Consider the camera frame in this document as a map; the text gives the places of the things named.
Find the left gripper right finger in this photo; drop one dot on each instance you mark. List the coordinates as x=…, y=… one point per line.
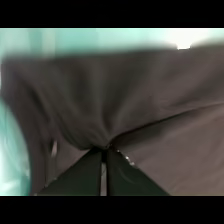
x=130, y=178

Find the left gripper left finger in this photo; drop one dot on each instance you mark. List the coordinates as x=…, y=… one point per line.
x=80, y=176

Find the dark brown garment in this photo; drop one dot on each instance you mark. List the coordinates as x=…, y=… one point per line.
x=133, y=96

